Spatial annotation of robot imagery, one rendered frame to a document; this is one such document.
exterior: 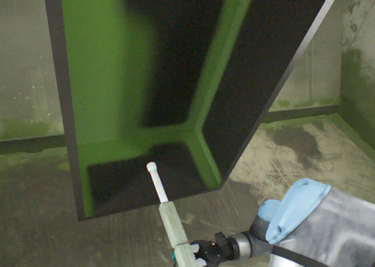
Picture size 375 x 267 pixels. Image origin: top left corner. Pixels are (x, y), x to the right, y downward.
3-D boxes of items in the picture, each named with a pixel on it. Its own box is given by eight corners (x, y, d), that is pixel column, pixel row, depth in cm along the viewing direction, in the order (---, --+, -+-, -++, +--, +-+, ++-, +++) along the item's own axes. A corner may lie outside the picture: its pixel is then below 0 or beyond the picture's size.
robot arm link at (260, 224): (297, 205, 102) (283, 230, 108) (264, 192, 104) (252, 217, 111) (295, 224, 94) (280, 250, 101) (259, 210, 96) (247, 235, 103)
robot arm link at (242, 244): (254, 251, 100) (240, 226, 106) (241, 255, 98) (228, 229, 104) (243, 264, 105) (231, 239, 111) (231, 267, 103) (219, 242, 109)
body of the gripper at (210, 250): (200, 276, 99) (230, 266, 104) (208, 263, 93) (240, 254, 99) (191, 254, 103) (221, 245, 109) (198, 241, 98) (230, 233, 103)
